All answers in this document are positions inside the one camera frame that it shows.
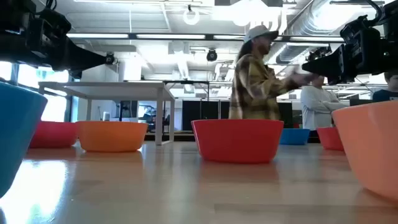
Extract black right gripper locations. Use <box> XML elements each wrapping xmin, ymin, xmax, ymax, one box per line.
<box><xmin>301</xmin><ymin>29</ymin><xmax>384</xmax><ymax>85</ymax></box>

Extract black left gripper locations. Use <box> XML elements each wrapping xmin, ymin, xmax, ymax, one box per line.
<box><xmin>30</xmin><ymin>18</ymin><xmax>108</xmax><ymax>79</ymax></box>

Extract red plastic mini bowl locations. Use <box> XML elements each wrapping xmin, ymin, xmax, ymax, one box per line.
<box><xmin>316</xmin><ymin>126</ymin><xmax>345</xmax><ymax>152</ymax></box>
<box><xmin>190</xmin><ymin>119</ymin><xmax>285</xmax><ymax>164</ymax></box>
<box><xmin>29</xmin><ymin>121</ymin><xmax>78</xmax><ymax>149</ymax></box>

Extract blue plastic mini bowl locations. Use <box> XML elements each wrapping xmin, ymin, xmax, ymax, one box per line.
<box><xmin>279</xmin><ymin>128</ymin><xmax>311</xmax><ymax>146</ymax></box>
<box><xmin>0</xmin><ymin>81</ymin><xmax>49</xmax><ymax>198</ymax></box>

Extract orange plastic mini bowl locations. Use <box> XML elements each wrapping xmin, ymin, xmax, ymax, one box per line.
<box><xmin>331</xmin><ymin>100</ymin><xmax>398</xmax><ymax>202</ymax></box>
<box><xmin>75</xmin><ymin>120</ymin><xmax>149</xmax><ymax>153</ymax></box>

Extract black ceiling-mounted device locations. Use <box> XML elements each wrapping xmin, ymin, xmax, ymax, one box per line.
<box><xmin>306</xmin><ymin>45</ymin><xmax>333</xmax><ymax>63</ymax></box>

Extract long ceiling light strip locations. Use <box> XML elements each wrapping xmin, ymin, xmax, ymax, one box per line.
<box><xmin>66</xmin><ymin>32</ymin><xmax>345</xmax><ymax>43</ymax></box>

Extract large black monitor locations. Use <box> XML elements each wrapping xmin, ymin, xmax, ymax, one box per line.
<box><xmin>349</xmin><ymin>98</ymin><xmax>374</xmax><ymax>107</ymax></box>

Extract person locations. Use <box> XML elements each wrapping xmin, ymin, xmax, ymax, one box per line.
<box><xmin>372</xmin><ymin>70</ymin><xmax>398</xmax><ymax>103</ymax></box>
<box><xmin>300</xmin><ymin>74</ymin><xmax>349</xmax><ymax>131</ymax></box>
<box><xmin>228</xmin><ymin>24</ymin><xmax>315</xmax><ymax>121</ymax></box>

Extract white perforated metal riser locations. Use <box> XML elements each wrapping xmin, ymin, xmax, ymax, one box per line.
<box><xmin>37</xmin><ymin>81</ymin><xmax>176</xmax><ymax>146</ymax></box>

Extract person's cap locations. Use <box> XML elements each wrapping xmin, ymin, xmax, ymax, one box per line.
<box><xmin>243</xmin><ymin>24</ymin><xmax>280</xmax><ymax>44</ymax></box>

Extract black partition panels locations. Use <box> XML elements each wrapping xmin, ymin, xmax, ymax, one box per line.
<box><xmin>182</xmin><ymin>100</ymin><xmax>293</xmax><ymax>131</ymax></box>

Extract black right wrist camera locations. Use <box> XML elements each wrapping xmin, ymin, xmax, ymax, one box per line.
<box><xmin>340</xmin><ymin>14</ymin><xmax>371</xmax><ymax>40</ymax></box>

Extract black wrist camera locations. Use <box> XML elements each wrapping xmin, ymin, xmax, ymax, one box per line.
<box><xmin>36</xmin><ymin>6</ymin><xmax>73</xmax><ymax>37</ymax></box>
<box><xmin>340</xmin><ymin>14</ymin><xmax>371</xmax><ymax>40</ymax></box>

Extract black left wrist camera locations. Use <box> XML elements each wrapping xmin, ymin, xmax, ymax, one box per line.
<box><xmin>36</xmin><ymin>6</ymin><xmax>73</xmax><ymax>37</ymax></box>

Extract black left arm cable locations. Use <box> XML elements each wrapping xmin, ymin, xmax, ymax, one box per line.
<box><xmin>43</xmin><ymin>0</ymin><xmax>60</xmax><ymax>12</ymax></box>

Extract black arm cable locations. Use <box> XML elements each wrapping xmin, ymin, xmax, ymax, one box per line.
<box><xmin>43</xmin><ymin>0</ymin><xmax>60</xmax><ymax>12</ymax></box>
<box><xmin>366</xmin><ymin>0</ymin><xmax>384</xmax><ymax>22</ymax></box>

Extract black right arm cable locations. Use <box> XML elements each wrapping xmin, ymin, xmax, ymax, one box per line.
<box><xmin>366</xmin><ymin>0</ymin><xmax>384</xmax><ymax>22</ymax></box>

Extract white ring ceiling lamp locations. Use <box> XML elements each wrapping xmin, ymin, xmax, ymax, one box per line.
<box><xmin>182</xmin><ymin>4</ymin><xmax>201</xmax><ymax>26</ymax></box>

